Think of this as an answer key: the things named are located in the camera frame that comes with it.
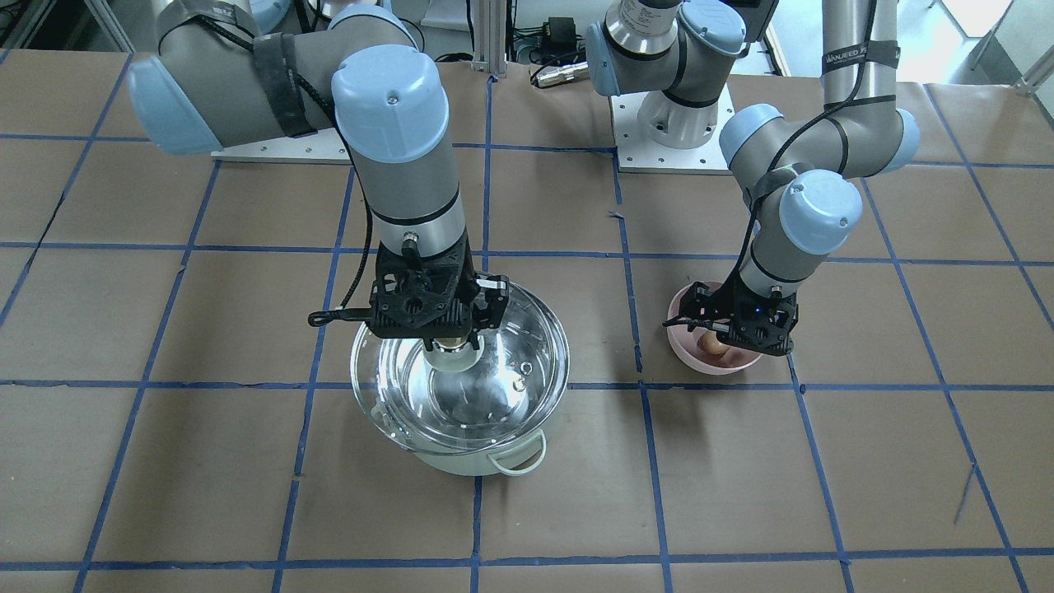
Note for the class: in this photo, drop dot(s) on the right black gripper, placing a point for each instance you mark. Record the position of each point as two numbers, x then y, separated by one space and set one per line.
492 304

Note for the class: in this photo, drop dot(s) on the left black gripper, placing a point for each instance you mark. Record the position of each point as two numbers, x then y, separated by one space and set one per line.
701 304

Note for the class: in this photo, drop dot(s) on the brown egg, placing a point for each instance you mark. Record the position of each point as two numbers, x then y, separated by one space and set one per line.
712 346

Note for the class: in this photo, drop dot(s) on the glass pot lid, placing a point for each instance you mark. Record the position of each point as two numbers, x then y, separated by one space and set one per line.
459 366

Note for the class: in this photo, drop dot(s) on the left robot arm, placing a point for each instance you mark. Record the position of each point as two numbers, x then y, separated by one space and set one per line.
796 177

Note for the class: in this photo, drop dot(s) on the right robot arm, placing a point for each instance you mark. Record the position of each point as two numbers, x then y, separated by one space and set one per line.
217 81

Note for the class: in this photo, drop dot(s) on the pale green cooking pot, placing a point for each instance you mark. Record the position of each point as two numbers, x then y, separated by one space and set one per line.
461 387

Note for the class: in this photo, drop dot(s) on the pink bowl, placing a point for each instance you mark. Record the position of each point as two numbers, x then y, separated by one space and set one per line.
701 350

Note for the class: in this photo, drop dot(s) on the silver cylindrical connector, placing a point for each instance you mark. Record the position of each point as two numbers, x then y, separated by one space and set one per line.
557 75

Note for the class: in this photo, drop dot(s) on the black power adapter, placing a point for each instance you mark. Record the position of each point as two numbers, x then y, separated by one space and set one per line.
559 34

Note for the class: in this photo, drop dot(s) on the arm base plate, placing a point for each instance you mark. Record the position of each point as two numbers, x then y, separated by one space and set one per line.
656 136
324 147

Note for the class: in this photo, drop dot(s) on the aluminium frame post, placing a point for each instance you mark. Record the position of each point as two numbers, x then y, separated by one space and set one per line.
489 26

